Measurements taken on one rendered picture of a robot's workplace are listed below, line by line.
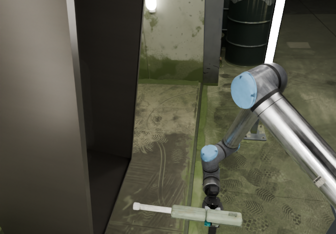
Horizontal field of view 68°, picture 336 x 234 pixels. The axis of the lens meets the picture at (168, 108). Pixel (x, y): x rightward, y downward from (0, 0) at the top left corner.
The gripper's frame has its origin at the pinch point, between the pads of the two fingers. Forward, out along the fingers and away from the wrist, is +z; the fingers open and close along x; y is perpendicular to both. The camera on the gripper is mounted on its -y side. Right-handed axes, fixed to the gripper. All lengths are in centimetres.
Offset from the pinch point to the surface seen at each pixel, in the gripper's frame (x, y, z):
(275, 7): -33, -76, -104
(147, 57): 71, -6, -200
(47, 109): 43, -71, 31
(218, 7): -2, -63, -191
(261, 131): -50, 31, -122
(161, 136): 40, 36, -106
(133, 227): 45, 47, -23
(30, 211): 62, -28, 26
